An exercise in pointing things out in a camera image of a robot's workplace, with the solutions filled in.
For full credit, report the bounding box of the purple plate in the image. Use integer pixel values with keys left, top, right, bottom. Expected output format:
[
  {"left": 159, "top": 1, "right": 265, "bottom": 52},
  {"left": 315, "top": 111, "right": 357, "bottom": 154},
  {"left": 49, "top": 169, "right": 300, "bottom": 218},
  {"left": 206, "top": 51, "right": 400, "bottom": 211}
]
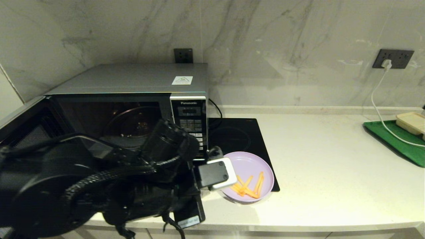
[{"left": 216, "top": 152, "right": 275, "bottom": 203}]

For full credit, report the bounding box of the black glass microwave door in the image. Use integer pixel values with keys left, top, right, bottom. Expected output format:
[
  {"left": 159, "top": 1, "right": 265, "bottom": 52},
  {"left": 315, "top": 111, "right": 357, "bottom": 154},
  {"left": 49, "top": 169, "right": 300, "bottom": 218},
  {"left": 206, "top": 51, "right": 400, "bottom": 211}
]
[{"left": 0, "top": 96, "right": 78, "bottom": 150}]

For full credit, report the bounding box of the glass microwave turntable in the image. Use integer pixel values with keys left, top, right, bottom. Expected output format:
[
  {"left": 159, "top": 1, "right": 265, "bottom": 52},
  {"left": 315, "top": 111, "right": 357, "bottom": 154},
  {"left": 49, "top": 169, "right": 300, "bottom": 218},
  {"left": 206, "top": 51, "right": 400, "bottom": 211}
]
[{"left": 106, "top": 106, "right": 164, "bottom": 148}]

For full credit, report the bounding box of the silver Panasonic microwave oven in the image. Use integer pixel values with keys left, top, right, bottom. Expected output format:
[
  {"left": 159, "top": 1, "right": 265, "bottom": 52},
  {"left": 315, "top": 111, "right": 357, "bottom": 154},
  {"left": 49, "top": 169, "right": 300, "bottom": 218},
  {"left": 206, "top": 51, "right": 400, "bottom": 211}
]
[{"left": 45, "top": 63, "right": 210, "bottom": 162}]

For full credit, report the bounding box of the beige cabinet door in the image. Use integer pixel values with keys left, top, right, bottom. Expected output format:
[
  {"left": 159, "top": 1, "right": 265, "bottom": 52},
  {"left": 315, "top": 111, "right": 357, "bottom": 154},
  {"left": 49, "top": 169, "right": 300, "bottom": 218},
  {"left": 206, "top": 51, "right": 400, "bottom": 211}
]
[
  {"left": 148, "top": 229, "right": 327, "bottom": 239},
  {"left": 60, "top": 226, "right": 148, "bottom": 239},
  {"left": 327, "top": 228, "right": 425, "bottom": 239}
]

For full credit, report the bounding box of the black induction cooktop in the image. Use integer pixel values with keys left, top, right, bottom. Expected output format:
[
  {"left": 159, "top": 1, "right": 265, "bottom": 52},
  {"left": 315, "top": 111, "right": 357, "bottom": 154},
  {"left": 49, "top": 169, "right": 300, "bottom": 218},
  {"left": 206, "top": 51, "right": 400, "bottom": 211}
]
[{"left": 199, "top": 118, "right": 281, "bottom": 192}]

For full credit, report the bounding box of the green tray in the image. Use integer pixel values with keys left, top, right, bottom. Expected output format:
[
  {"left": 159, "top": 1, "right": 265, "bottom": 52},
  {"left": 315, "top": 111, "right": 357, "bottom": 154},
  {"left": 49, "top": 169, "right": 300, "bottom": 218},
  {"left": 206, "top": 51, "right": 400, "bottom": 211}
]
[{"left": 363, "top": 119, "right": 425, "bottom": 167}]

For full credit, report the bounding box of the beige lidded container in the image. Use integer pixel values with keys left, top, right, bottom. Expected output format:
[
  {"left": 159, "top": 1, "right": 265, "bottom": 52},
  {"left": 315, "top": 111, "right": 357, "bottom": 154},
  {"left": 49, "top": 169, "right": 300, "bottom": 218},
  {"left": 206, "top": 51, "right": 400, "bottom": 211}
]
[{"left": 396, "top": 112, "right": 425, "bottom": 135}]

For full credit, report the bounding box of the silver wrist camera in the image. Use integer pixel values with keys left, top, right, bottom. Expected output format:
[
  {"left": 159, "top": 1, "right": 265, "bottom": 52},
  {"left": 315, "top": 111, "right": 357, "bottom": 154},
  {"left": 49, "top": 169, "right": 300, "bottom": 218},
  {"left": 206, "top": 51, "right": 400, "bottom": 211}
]
[{"left": 194, "top": 157, "right": 238, "bottom": 191}]

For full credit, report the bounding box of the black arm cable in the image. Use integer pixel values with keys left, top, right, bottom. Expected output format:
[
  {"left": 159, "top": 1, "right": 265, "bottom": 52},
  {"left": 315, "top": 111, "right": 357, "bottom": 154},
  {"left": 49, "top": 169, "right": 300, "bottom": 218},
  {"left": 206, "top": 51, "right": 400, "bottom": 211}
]
[{"left": 0, "top": 133, "right": 186, "bottom": 239}]

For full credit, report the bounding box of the black power cord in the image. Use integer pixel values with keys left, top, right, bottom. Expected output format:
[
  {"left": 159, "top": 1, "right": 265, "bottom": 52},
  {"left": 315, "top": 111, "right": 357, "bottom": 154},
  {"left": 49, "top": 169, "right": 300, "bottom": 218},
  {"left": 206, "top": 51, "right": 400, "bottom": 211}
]
[{"left": 209, "top": 99, "right": 223, "bottom": 128}]

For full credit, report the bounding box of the small black wall socket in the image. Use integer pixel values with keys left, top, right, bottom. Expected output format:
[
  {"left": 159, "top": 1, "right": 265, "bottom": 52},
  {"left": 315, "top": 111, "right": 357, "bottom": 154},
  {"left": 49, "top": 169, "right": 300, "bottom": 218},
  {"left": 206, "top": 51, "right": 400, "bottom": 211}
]
[{"left": 174, "top": 48, "right": 194, "bottom": 63}]

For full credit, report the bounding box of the white power cable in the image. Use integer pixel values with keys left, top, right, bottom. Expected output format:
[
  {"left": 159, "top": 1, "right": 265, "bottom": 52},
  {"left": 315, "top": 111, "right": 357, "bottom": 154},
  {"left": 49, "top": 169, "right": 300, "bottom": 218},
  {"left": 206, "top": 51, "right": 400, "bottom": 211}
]
[{"left": 371, "top": 66, "right": 425, "bottom": 147}]

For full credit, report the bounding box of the wide black wall socket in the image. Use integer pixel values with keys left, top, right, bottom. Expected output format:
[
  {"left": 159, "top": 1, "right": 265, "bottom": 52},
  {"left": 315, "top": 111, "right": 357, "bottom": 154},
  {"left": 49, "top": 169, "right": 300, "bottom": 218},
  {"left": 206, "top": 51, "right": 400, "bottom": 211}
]
[{"left": 373, "top": 48, "right": 415, "bottom": 69}]

